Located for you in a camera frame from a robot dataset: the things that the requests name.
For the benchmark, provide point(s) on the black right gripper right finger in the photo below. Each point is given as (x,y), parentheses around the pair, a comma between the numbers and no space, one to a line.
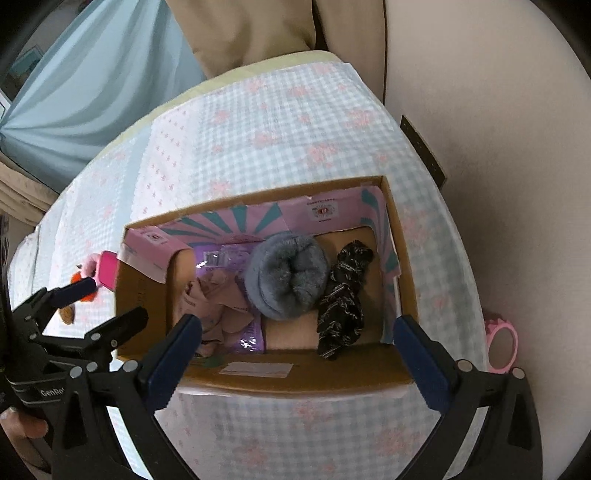
(509,443)

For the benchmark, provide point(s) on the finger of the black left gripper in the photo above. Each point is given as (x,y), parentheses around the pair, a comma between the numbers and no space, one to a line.
(119,329)
(46,302)

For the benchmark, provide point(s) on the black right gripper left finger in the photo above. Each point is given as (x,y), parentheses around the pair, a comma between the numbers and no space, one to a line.
(81,444)

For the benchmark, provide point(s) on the brown and white plush toy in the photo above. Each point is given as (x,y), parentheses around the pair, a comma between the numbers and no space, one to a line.
(67,314)

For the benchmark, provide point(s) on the orange pompom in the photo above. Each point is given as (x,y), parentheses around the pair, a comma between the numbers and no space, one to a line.
(85,289)

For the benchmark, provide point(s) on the pink fluffy scrunchie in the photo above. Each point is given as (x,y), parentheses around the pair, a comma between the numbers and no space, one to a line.
(90,266)

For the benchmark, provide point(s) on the magenta pink pouch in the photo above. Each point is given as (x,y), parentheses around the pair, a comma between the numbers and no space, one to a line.
(106,270)

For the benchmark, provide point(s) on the mauve pink cloth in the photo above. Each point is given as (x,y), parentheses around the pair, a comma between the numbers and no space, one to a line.
(229,323)

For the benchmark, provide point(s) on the black printed Dracula cloth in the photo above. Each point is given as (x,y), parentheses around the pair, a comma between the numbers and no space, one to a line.
(340,311)

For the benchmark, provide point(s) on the person's left hand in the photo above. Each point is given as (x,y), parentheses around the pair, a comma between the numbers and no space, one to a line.
(21,429)

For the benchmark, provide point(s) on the beige curtain left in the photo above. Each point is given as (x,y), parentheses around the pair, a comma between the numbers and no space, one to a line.
(22,197)

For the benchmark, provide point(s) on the beige curtain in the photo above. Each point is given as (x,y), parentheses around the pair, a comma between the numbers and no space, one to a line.
(22,197)
(224,35)

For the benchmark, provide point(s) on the purple plastic packet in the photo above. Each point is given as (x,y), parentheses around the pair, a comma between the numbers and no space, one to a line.
(229,257)

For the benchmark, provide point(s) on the green mattress sheet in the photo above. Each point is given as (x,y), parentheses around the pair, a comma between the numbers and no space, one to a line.
(225,79)

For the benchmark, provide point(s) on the grey rolled fuzzy sock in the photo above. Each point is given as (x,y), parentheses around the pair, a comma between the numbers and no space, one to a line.
(286,275)

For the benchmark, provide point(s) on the cardboard box with pink flaps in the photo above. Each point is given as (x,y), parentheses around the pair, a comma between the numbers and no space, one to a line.
(157,262)

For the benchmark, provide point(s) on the light blue hanging sheet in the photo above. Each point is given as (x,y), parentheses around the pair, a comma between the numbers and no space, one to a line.
(113,65)

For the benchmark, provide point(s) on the checkered pastel bedspread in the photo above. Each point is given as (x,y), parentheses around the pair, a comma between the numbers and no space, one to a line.
(305,124)

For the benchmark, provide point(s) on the beige curtain right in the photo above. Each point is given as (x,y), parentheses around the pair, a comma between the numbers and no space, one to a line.
(224,35)

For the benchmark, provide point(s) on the pink plastic ring handle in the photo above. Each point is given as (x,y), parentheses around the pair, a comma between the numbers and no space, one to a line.
(502,342)

